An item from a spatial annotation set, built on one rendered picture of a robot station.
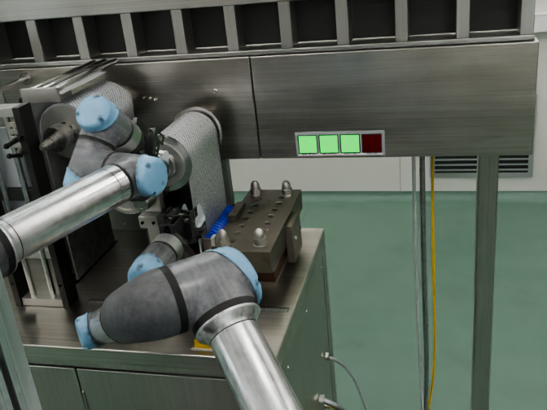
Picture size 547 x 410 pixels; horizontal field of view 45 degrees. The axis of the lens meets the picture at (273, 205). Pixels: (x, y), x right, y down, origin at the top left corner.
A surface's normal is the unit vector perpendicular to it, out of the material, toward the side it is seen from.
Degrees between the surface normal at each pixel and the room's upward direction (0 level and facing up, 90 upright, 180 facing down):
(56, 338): 0
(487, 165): 90
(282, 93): 90
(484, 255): 90
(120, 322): 81
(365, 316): 0
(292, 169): 90
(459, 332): 0
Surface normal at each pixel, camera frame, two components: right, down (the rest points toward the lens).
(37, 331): -0.10, -0.91
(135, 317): -0.33, 0.18
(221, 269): 0.25, -0.55
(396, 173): -0.23, 0.40
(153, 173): 0.85, 0.14
